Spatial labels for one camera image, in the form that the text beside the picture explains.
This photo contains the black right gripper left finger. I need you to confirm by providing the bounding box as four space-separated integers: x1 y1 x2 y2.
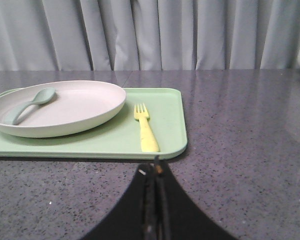
82 164 155 240

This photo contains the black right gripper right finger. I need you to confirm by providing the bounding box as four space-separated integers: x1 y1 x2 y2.
153 156 235 240

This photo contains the yellow plastic fork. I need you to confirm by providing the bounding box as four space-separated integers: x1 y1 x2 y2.
133 103 160 152

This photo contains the cream round plate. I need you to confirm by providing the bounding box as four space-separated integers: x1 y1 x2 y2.
0 80 126 138

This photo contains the light green tray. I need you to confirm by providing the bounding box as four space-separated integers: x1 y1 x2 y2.
0 88 188 160

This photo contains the light green spoon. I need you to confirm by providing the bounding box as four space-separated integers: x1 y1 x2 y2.
3 87 56 125

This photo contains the grey curtain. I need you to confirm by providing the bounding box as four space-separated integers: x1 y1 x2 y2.
0 0 300 71

